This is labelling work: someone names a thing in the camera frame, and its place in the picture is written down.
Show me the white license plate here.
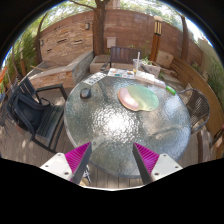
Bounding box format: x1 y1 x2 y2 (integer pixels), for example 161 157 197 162
82 72 107 86

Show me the thin curved tree trunk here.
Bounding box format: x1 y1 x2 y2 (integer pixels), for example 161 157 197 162
34 13 56 64

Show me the thick tree trunk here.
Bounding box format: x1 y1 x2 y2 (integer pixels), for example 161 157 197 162
69 0 111 57

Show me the black bag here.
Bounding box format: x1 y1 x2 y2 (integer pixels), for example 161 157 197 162
14 96 45 132

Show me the grey and black computer mouse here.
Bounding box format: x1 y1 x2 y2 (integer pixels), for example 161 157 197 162
79 87 92 100

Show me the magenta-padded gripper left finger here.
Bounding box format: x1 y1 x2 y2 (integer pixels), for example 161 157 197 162
39 141 93 185

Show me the beige wall mailbox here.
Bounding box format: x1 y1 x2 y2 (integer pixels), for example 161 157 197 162
106 36 117 49

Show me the dark wicker chair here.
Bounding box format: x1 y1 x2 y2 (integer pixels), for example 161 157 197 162
176 88 211 134

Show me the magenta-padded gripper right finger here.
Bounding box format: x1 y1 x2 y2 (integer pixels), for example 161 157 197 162
132 142 184 185

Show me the small thin booklet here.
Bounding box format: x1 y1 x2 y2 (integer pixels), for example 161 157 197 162
153 79 168 89

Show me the wooden garden lamp post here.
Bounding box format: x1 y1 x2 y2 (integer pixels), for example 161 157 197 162
148 15 164 63

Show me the dark wooden slatted chair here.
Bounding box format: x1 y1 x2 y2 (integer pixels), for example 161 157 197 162
99 46 143 72

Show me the curved wooden bench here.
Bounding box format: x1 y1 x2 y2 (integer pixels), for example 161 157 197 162
169 57 224 141

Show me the slim leaning tree trunk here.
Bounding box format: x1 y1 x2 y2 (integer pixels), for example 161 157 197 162
179 14 190 63

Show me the green marker pen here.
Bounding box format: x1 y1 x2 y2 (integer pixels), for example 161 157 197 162
165 85 177 96

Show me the stone raised garden bed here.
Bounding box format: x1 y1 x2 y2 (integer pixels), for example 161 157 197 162
28 49 95 89

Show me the clear plastic cup with straw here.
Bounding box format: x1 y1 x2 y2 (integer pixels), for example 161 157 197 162
132 51 144 74

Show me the open white book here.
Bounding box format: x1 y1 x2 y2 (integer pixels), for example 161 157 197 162
134 70 156 84

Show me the colourful printed sheet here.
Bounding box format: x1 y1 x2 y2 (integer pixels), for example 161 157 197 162
107 67 136 80

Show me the black slatted armchair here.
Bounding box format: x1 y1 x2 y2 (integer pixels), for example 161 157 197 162
6 77 69 154

